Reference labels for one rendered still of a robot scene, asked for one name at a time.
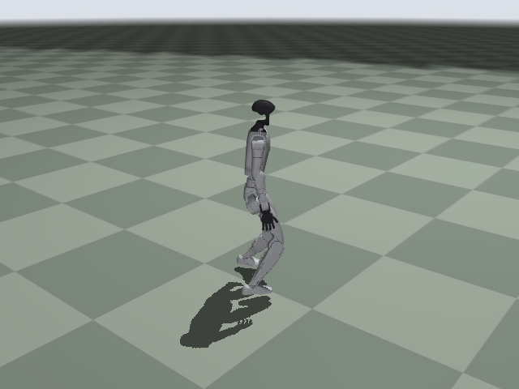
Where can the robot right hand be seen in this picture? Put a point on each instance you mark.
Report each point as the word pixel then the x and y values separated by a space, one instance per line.
pixel 267 219

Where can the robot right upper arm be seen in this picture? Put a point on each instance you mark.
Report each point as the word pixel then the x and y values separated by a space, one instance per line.
pixel 257 148

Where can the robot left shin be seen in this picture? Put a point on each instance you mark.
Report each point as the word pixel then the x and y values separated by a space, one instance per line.
pixel 257 246

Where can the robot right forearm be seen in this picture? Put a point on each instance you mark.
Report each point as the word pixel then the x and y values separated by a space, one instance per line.
pixel 261 190

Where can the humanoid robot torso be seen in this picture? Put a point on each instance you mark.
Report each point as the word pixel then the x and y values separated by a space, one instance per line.
pixel 249 186

